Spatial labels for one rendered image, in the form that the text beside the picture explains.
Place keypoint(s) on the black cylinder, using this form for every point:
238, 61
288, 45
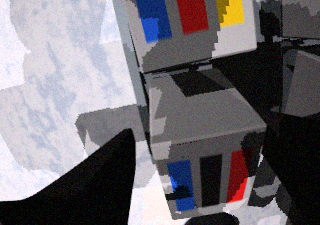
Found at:
212, 219

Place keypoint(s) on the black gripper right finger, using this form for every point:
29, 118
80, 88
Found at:
292, 148

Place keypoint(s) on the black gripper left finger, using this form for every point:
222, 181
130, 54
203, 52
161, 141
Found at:
97, 191

